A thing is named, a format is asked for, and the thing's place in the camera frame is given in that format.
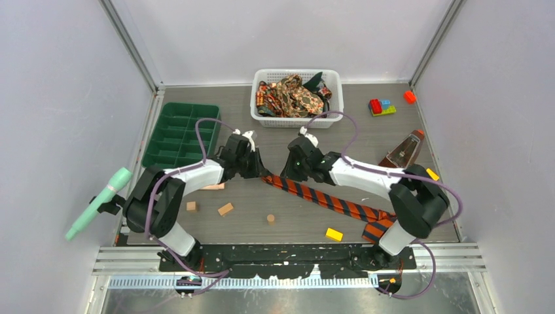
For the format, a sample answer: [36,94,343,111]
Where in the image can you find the brown wooden metronome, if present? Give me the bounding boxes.
[378,130,425,168]

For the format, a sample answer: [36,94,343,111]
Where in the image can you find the floral patterned tie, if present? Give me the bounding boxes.
[255,74,333,118]

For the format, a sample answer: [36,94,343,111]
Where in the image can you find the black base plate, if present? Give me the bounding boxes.
[157,243,416,279]

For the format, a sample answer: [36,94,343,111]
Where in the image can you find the yellow toy brick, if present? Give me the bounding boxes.
[325,228,344,242]
[426,168,440,181]

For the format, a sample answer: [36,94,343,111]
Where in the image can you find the red toy brick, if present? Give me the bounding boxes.
[403,90,417,104]

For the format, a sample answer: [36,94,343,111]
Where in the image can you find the small round wooden disc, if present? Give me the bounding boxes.
[266,214,276,225]

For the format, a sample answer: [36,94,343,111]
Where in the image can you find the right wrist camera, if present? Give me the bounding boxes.
[299,126,319,148]

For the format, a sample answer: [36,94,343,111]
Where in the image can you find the small wooden block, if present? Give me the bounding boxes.
[217,203,234,217]

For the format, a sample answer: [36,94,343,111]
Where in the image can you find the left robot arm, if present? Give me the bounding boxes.
[123,131,268,271]

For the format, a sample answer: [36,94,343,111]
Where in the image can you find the green compartment tray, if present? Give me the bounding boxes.
[141,102,221,169]

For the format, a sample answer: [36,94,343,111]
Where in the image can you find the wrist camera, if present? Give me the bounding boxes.
[232,129,257,152]
[299,126,319,148]

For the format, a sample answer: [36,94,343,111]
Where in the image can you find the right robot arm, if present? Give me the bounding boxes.
[277,134,450,269]

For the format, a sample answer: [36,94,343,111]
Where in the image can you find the small wooden cube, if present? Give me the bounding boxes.
[186,201,199,213]

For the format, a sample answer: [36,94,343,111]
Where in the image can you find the stacked lego bricks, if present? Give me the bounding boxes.
[368,99,397,116]

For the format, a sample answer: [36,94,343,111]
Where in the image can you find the wooden cylinder peg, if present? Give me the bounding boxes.
[200,183,225,190]

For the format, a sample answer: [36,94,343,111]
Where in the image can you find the mint green microphone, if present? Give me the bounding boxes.
[65,167,132,241]

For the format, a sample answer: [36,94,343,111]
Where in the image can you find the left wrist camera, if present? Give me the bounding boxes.
[232,129,257,152]

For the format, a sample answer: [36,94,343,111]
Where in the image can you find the dark green tie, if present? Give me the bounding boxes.
[303,71,323,92]

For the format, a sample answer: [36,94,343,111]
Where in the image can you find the orange navy striped tie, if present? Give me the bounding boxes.
[261,174,397,244]

